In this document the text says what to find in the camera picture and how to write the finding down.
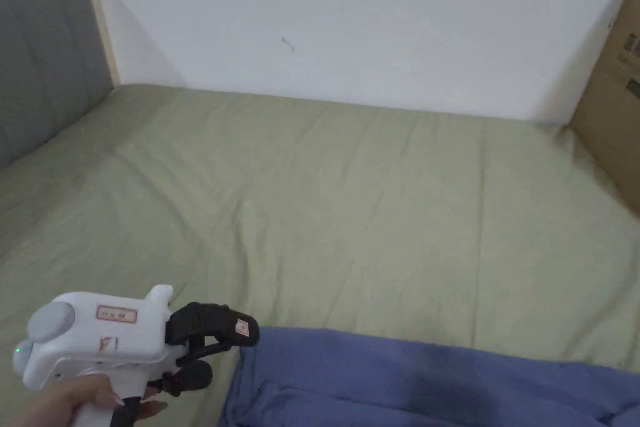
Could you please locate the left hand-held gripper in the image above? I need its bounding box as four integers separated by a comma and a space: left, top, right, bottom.
12, 284, 261, 427

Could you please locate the person's left hand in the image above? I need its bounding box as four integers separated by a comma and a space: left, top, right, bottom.
42, 374, 169, 427

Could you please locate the bed with pale green sheet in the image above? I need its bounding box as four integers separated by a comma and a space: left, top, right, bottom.
0, 83, 640, 427

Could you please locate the blue garment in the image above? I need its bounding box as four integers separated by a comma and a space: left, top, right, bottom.
219, 326, 640, 427

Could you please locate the grey padded headboard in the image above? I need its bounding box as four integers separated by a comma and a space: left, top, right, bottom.
0, 0, 123, 171

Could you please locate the brown cardboard carton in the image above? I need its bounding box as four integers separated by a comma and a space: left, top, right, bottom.
569, 0, 640, 221

